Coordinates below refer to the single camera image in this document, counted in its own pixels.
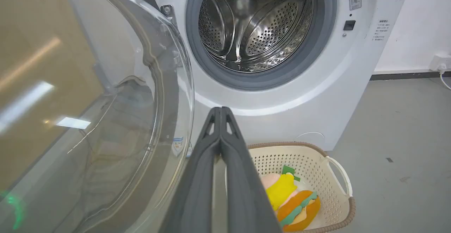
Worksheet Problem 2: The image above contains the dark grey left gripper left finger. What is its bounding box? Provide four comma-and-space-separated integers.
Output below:
159, 107, 222, 233

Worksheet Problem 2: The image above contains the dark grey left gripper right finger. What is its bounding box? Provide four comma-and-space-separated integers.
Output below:
220, 107, 282, 233

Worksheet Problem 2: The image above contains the white front-load washing machine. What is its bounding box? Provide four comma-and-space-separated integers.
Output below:
106, 0, 413, 157

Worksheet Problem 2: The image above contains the transparent round washing machine door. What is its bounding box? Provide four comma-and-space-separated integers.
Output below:
0, 0, 195, 233

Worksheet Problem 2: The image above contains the yellow plush toy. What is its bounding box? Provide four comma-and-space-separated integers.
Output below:
265, 174, 298, 211

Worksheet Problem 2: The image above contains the green toy piece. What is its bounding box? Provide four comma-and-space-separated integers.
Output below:
282, 165, 301, 182

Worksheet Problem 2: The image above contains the plush hamburger toy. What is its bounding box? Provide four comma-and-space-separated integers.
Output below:
261, 173, 321, 232

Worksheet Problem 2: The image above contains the cream perforated laundry basket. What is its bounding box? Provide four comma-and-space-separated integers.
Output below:
225, 141, 356, 233

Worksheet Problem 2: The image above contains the white power cable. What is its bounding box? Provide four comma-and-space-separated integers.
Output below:
438, 64, 451, 90

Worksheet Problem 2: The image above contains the white wall power socket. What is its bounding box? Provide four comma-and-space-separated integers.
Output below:
429, 53, 451, 72

